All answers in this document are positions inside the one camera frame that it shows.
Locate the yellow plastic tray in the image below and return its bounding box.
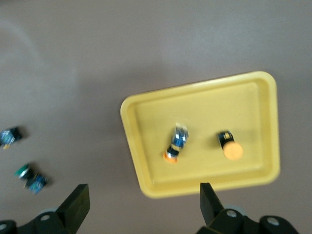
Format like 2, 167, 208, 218
119, 70, 281, 200

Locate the yellow push button switch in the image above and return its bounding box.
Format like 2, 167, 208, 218
216, 130, 244, 161
162, 119, 190, 166

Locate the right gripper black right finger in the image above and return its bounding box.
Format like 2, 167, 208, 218
197, 182, 300, 234

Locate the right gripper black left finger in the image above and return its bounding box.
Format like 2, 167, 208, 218
0, 184, 91, 234

